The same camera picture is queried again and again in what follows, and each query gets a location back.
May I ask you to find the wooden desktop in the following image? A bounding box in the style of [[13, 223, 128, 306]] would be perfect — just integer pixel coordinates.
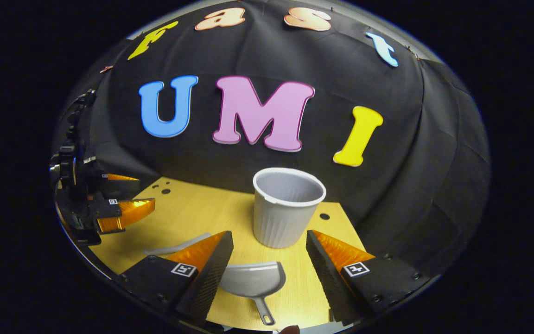
[[89, 176, 367, 332]]

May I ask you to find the black backdrop cloth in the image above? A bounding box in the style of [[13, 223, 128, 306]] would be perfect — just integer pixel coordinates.
[[54, 0, 492, 279]]

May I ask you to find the small grey dustpan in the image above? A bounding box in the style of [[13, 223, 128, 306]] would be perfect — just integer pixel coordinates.
[[220, 262, 286, 326]]

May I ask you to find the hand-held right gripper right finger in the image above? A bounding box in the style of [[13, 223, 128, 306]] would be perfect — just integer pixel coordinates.
[[306, 230, 434, 325]]

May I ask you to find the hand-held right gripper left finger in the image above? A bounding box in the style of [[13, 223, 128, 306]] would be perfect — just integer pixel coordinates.
[[114, 231, 234, 325]]

